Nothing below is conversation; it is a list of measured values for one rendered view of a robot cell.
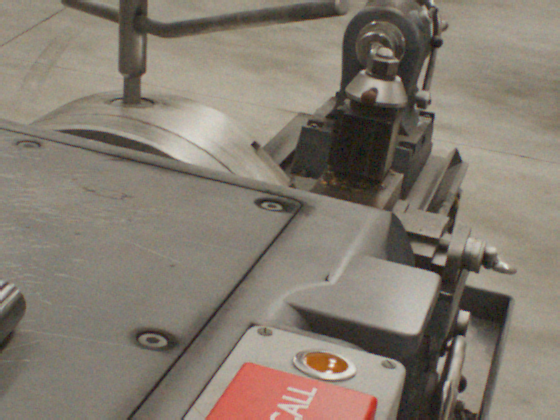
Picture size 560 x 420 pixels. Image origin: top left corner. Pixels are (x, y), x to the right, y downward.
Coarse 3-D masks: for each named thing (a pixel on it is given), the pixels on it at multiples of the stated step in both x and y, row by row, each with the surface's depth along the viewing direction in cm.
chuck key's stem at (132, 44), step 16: (128, 0) 94; (144, 0) 95; (128, 16) 95; (128, 32) 95; (144, 32) 95; (128, 48) 95; (144, 48) 96; (128, 64) 96; (144, 64) 96; (128, 80) 97; (128, 96) 97
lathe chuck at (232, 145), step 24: (96, 96) 101; (120, 96) 100; (144, 96) 100; (168, 96) 100; (144, 120) 94; (168, 120) 95; (192, 120) 97; (216, 120) 99; (216, 144) 95; (240, 144) 97; (240, 168) 94; (264, 168) 97
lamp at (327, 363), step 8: (320, 352) 57; (304, 360) 57; (312, 360) 56; (320, 360) 57; (328, 360) 57; (336, 360) 57; (312, 368) 56; (320, 368) 56; (328, 368) 56; (336, 368) 56; (344, 368) 56
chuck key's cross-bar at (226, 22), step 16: (64, 0) 102; (80, 0) 100; (320, 0) 78; (336, 0) 77; (96, 16) 99; (112, 16) 97; (144, 16) 94; (224, 16) 86; (240, 16) 85; (256, 16) 83; (272, 16) 82; (288, 16) 81; (304, 16) 80; (320, 16) 79; (336, 16) 78; (160, 32) 92; (176, 32) 91; (192, 32) 89; (208, 32) 88
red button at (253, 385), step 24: (240, 384) 52; (264, 384) 52; (288, 384) 52; (312, 384) 53; (216, 408) 49; (240, 408) 50; (264, 408) 50; (288, 408) 50; (312, 408) 51; (336, 408) 51; (360, 408) 51
